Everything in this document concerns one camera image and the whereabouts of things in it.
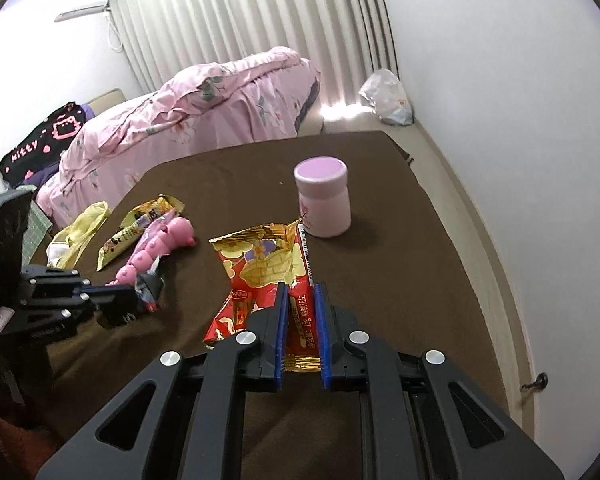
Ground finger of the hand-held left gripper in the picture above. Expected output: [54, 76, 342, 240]
[82, 284, 147, 331]

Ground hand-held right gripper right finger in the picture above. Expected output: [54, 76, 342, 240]
[314, 282, 566, 480]

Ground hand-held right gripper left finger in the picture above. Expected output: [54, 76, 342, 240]
[35, 282, 289, 480]

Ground narrow red gold packet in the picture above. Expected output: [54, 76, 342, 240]
[284, 222, 323, 373]

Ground red gold snack wrapper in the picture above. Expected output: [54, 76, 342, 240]
[202, 221, 311, 356]

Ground pink toy figure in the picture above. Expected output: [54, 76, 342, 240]
[104, 215, 199, 314]

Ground pale pink plastic jar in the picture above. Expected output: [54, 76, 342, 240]
[293, 157, 352, 239]

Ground green checked cloth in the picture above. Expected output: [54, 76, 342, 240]
[11, 185, 50, 265]

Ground yellow black snack wrapper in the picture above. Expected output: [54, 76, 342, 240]
[97, 194, 186, 272]

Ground yellow plastic bag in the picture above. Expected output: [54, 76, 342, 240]
[46, 201, 112, 269]

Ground black pink printed pillow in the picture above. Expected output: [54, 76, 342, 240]
[0, 101, 88, 188]

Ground beige headboard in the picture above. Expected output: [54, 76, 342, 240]
[86, 88, 127, 117]

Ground dark red cloth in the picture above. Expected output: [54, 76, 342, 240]
[0, 402, 68, 480]

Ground pink floral bedding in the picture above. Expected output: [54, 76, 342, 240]
[35, 46, 322, 228]

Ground white plastic bag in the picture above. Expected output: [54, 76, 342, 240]
[358, 69, 415, 127]

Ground white pleated curtain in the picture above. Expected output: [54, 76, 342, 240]
[105, 0, 398, 136]

